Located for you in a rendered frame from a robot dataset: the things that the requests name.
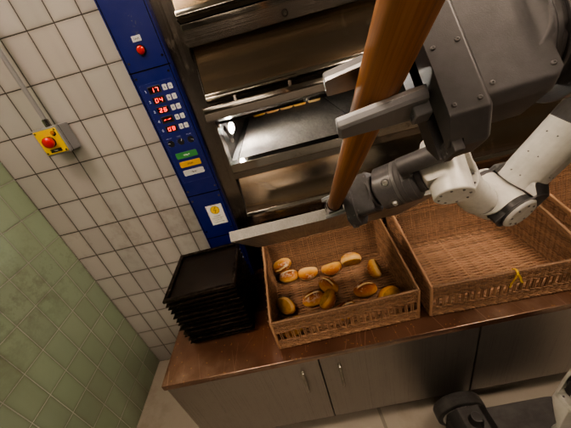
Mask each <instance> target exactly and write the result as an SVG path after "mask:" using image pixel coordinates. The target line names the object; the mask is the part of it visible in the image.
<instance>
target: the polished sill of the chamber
mask: <svg viewBox="0 0 571 428"><path fill-rule="evenodd" d="M415 127H418V124H416V125H411V122H410V121H407V122H403V123H400V124H397V125H393V126H390V127H384V128H381V129H380V131H379V133H378V134H377V136H376V137H380V136H384V135H388V134H391V133H395V132H401V131H404V130H408V129H411V128H415ZM342 140H343V139H341V138H339V137H338V134H336V135H332V136H329V137H325V138H319V139H315V140H312V141H308V142H305V143H301V144H296V145H292V146H289V147H285V148H282V149H276V150H272V151H269V152H265V153H262V154H258V155H253V156H249V157H246V158H242V159H238V160H232V162H231V168H232V171H233V173H236V172H242V171H245V170H249V169H252V168H256V167H260V166H266V165H269V164H273V163H276V162H280V161H286V160H289V159H293V158H297V157H300V156H304V155H310V154H313V153H317V152H320V151H324V150H328V149H334V148H337V147H341V146H342Z"/></svg>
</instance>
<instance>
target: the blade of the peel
mask: <svg viewBox="0 0 571 428"><path fill-rule="evenodd" d="M431 197H432V194H431V190H430V189H429V190H428V191H426V193H425V194H424V196H423V198H422V199H420V200H415V201H412V202H410V203H407V204H403V205H401V206H396V207H393V208H390V209H386V208H385V207H384V206H383V210H382V211H380V212H377V213H375V214H371V215H369V216H368V221H372V220H376V219H380V218H384V217H390V216H393V215H398V214H400V213H401V212H403V211H406V210H408V209H410V208H411V207H413V206H416V205H418V204H419V203H421V202H422V201H424V200H427V199H429V198H431ZM325 216H326V212H325V209H322V210H318V211H312V212H309V213H305V214H301V215H297V216H294V217H288V218H284V219H280V220H277V221H273V222H266V223H263V224H259V225H256V226H252V227H249V228H243V229H239V230H235V231H231V232H229V237H230V242H231V243H236V244H241V245H249V246H254V247H262V246H265V245H272V244H276V243H279V242H283V241H287V240H291V239H297V238H301V237H305V236H309V235H312V234H318V233H323V232H326V231H330V230H333V229H337V228H344V227H347V226H351V223H350V222H349V221H348V218H347V215H342V216H339V217H335V218H332V219H326V217H325Z"/></svg>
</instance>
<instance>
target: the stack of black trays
mask: <svg viewBox="0 0 571 428"><path fill-rule="evenodd" d="M253 280H254V279H252V275H251V272H250V268H248V264H246V261H245V258H244V257H243V253H241V250H240V244H236V243H229V244H226V245H220V246H216V247H212V248H209V249H205V250H202V251H196V252H192V253H189V254H185V255H182V256H180V258H179V260H178V265H177V266H176V269H175V271H174V274H173V276H172V279H171V282H170V284H169V286H168V289H167V293H166V294H165V297H164V300H163V302H162V303H163V304H167V305H166V308H167V307H169V308H168V311H170V310H172V312H171V314H174V313H175V314H174V317H173V319H177V322H176V323H179V324H178V326H181V327H180V331H182V330H184V335H185V337H189V341H191V343H190V344H192V343H199V342H203V341H209V340H213V339H217V338H220V337H225V336H228V335H234V334H238V333H241V332H246V331H249V330H253V329H255V281H254V282H253Z"/></svg>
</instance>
